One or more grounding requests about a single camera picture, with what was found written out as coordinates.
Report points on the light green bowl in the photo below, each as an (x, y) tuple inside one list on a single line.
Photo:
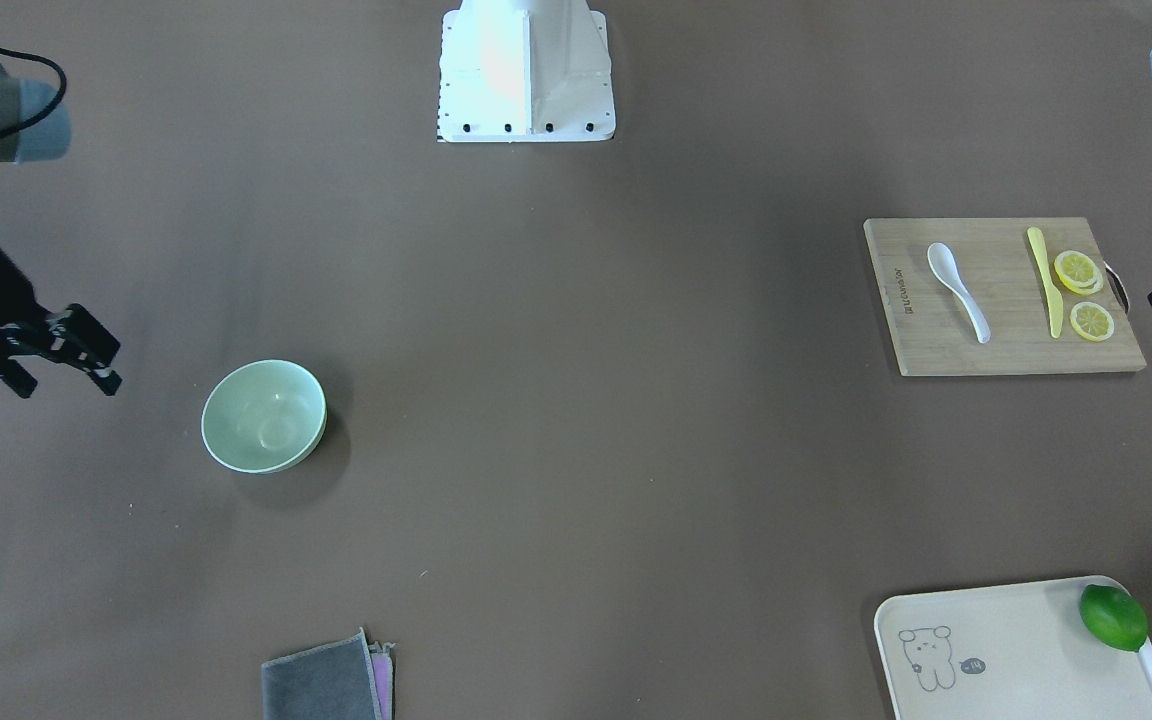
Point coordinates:
[(264, 417)]

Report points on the lemon slice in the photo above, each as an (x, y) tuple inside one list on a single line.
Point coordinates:
[(1091, 321)]

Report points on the bamboo cutting board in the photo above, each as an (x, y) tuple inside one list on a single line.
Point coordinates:
[(930, 330)]

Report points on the green lime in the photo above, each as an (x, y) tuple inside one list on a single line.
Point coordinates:
[(1114, 617)]

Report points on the cream rabbit tray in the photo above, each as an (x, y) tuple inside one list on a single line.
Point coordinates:
[(1014, 651)]

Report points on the grey folded cloth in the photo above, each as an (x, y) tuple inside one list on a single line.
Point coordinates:
[(349, 679)]

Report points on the white camera mast with base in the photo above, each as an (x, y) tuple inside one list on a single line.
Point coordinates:
[(525, 72)]

